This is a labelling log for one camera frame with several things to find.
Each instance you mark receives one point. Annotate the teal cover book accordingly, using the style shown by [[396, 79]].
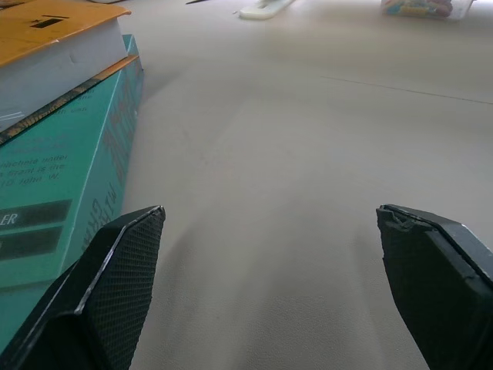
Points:
[[65, 162]]

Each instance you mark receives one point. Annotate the clear box of colourful items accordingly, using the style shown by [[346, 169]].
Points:
[[423, 8]]

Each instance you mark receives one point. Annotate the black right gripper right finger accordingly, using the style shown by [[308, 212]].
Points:
[[435, 285]]

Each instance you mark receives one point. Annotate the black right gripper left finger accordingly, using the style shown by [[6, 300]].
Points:
[[104, 293]]

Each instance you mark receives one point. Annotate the orange cover book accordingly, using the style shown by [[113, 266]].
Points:
[[50, 58]]

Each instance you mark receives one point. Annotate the white plastic object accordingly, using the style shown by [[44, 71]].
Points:
[[263, 8]]

